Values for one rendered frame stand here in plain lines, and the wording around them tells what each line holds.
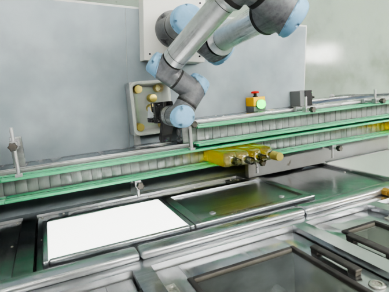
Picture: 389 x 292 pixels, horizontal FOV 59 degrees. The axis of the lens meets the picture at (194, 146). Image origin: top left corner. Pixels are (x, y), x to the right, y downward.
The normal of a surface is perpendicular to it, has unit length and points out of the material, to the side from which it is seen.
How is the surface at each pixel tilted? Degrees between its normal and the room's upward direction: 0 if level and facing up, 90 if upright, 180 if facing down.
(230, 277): 90
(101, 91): 0
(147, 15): 4
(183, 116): 0
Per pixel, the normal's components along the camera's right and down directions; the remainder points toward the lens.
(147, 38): 0.33, 0.15
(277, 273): -0.08, -0.98
